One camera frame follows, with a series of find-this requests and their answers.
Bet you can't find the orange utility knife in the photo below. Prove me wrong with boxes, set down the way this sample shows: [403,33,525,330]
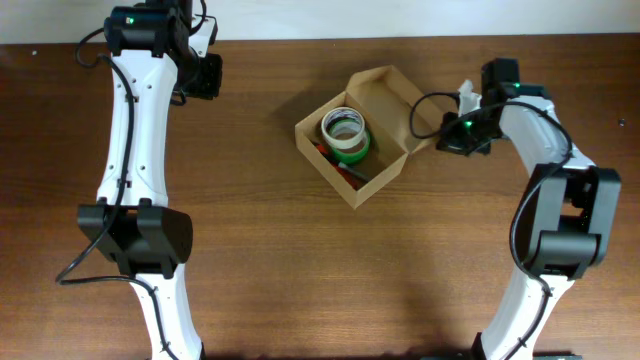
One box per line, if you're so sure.
[313,142,359,190]

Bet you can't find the green tape roll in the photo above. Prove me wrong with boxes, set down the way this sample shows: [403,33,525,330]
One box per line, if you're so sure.
[328,119,370,165]

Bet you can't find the beige masking tape roll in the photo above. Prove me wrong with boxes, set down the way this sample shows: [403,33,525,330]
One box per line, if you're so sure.
[321,107,366,150]

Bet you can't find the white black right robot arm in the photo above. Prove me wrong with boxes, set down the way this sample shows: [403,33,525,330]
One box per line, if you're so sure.
[436,58,621,359]

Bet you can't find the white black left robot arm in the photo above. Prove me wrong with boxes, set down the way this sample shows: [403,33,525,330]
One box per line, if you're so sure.
[56,0,223,359]

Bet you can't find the black white marker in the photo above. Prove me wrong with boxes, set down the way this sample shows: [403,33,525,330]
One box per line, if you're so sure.
[322,153,372,183]

